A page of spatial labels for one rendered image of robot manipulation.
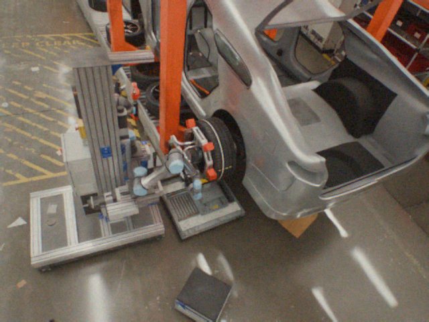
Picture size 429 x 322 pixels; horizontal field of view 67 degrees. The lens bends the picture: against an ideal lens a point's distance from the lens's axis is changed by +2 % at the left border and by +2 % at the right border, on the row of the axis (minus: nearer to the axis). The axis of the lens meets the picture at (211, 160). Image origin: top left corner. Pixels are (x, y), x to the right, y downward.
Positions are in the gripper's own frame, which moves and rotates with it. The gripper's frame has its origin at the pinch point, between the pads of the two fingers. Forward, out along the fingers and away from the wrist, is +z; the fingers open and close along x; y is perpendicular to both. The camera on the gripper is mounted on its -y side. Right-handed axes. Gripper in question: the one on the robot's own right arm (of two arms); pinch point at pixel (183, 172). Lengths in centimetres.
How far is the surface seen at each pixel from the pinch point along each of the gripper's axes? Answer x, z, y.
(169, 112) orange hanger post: -7, 54, 32
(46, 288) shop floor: 145, -23, -84
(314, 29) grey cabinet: -457, 310, -47
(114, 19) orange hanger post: -8, 247, 40
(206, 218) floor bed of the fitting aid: -28, -18, -75
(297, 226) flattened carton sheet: -129, -68, -82
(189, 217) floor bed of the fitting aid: -10, -8, -76
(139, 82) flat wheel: -29, 219, -43
